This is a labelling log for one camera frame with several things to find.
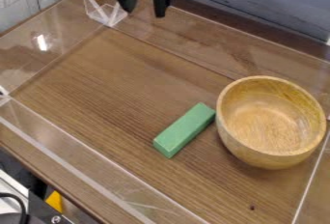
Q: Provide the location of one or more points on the yellow tag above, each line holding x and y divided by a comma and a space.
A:
55, 202

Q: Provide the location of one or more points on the clear acrylic tray wall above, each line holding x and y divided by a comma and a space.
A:
86, 139

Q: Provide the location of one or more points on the brown wooden bowl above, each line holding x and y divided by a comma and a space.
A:
270, 121

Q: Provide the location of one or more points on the clear acrylic corner bracket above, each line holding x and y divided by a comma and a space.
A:
106, 14

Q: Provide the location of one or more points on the green rectangular block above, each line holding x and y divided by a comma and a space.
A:
183, 130

